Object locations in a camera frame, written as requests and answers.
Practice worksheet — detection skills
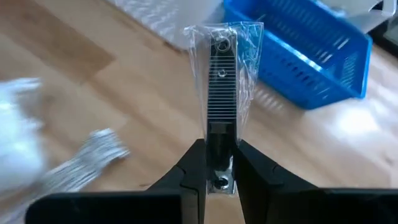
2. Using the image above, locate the blue plastic basket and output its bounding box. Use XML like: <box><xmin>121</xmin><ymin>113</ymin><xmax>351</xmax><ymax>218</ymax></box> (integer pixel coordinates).
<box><xmin>222</xmin><ymin>0</ymin><xmax>373</xmax><ymax>110</ymax></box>

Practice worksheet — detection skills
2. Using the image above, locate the white solid plastic bin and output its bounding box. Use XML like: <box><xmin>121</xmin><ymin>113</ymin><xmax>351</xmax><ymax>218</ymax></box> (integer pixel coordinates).
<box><xmin>320</xmin><ymin>0</ymin><xmax>398</xmax><ymax>34</ymax></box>

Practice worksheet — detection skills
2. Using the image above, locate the white paper bandage packet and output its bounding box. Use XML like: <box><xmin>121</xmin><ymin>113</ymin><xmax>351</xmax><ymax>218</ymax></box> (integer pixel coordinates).
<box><xmin>37</xmin><ymin>128</ymin><xmax>131</xmax><ymax>195</ymax></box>

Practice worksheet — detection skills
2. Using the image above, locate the bagged black nail clipper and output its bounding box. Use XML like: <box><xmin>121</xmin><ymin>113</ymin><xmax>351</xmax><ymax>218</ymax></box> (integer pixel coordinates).
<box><xmin>183</xmin><ymin>21</ymin><xmax>265</xmax><ymax>196</ymax></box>

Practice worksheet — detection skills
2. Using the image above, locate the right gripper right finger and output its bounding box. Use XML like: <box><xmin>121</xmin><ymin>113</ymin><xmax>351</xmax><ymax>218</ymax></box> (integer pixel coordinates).
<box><xmin>233</xmin><ymin>139</ymin><xmax>319</xmax><ymax>224</ymax></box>

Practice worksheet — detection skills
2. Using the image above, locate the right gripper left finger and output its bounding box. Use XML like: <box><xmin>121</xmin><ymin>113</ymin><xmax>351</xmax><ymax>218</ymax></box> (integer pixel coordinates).
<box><xmin>146</xmin><ymin>138</ymin><xmax>208</xmax><ymax>224</ymax></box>

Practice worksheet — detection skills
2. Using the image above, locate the clear bag of cotton pads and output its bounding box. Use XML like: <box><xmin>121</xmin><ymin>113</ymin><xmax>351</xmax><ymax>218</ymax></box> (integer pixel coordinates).
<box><xmin>0</xmin><ymin>77</ymin><xmax>47</xmax><ymax>195</ymax></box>

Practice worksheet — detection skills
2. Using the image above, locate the white perforated plastic basket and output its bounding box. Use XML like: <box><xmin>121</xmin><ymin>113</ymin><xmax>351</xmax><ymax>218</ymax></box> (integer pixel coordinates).
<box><xmin>107</xmin><ymin>0</ymin><xmax>225</xmax><ymax>52</ymax></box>

